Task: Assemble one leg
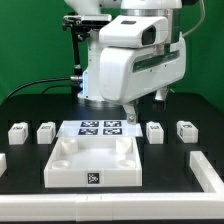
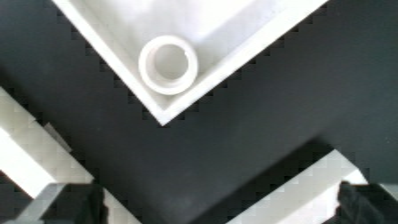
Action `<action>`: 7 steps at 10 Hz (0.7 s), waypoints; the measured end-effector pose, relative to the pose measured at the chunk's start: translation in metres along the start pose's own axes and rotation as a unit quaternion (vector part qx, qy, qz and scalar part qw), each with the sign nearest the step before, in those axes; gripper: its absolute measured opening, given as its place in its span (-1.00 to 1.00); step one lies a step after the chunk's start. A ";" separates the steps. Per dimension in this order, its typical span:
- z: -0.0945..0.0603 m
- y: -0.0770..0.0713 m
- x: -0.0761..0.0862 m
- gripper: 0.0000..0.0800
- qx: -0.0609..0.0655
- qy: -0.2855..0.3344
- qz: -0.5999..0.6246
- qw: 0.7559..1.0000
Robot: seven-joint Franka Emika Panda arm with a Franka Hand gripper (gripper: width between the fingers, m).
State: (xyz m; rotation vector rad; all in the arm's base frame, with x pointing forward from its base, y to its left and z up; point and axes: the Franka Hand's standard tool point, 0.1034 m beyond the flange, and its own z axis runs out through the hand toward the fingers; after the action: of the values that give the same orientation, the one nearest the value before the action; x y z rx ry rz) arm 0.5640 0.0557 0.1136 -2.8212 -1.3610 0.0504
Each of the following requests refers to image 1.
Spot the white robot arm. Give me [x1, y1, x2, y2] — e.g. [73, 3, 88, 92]
[63, 0, 186, 124]

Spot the white marker sheet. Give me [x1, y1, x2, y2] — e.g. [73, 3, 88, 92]
[57, 120, 143, 137]

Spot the black camera on stand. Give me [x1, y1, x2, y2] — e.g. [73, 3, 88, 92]
[62, 14, 112, 108]

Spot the white L-shaped fence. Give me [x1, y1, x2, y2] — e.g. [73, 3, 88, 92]
[0, 151, 224, 222]

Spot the white square tabletop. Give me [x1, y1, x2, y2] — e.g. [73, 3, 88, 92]
[44, 137, 142, 188]

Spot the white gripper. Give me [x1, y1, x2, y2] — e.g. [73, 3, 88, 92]
[99, 38, 186, 123]

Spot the black cable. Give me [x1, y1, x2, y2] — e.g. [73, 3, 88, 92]
[0, 76, 73, 104]

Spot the grey cable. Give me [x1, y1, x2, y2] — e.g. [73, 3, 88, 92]
[181, 0, 206, 38]

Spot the white block left edge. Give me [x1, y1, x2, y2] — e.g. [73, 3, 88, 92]
[0, 153, 7, 177]

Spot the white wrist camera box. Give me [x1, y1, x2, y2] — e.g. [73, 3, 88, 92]
[99, 15, 168, 48]

